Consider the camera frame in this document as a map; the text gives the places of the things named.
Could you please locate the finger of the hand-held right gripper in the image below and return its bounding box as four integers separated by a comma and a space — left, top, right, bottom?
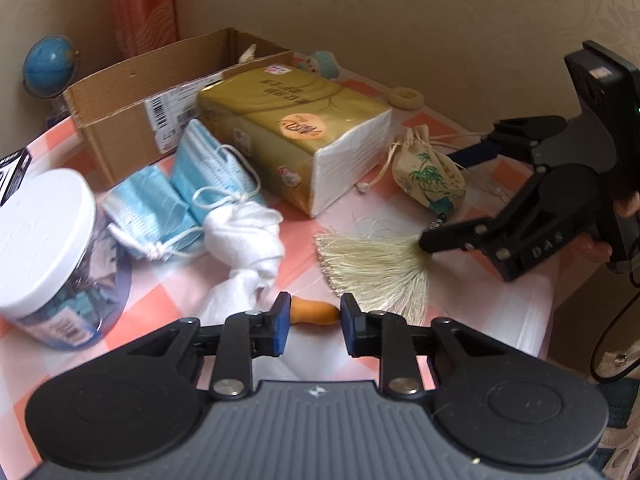
419, 216, 506, 257
447, 116, 568, 166

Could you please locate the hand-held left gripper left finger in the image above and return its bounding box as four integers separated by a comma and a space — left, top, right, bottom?
127, 294, 292, 401

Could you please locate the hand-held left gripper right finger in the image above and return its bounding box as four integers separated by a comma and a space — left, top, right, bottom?
340, 294, 506, 401

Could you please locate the small orange gourd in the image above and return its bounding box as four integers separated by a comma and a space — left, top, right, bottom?
290, 297, 343, 328

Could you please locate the cream printed drawstring pouch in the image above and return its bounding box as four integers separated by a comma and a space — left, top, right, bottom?
355, 126, 468, 221

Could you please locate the cream tassel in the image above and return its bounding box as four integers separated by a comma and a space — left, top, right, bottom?
314, 215, 443, 326

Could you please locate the white knotted sock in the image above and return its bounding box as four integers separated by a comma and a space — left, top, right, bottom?
200, 202, 286, 326

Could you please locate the blue face mask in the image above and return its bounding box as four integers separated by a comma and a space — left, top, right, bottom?
170, 119, 263, 228
100, 165, 206, 261

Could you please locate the small plush toy keychain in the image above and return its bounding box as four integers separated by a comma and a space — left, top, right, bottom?
295, 50, 343, 78

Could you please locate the brown cardboard box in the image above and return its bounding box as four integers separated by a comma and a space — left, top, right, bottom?
62, 27, 296, 188

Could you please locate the person's right hand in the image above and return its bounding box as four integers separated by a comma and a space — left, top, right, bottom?
570, 194, 640, 266

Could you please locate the cream hair scrunchie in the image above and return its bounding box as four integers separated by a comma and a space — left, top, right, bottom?
389, 87, 425, 109

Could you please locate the gold tissue pack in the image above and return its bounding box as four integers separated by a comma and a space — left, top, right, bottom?
196, 65, 393, 219

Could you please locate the clear jar with white lid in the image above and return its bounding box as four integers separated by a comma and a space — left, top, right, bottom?
0, 167, 133, 351

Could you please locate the black and white carton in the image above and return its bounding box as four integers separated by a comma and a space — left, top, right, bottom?
0, 147, 33, 206

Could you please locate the blue desk globe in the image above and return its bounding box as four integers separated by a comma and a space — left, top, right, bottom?
21, 35, 82, 116

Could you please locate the pink patterned curtain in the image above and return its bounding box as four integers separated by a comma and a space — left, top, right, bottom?
107, 0, 181, 58

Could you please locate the black cable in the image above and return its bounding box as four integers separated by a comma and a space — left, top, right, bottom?
590, 260, 640, 386

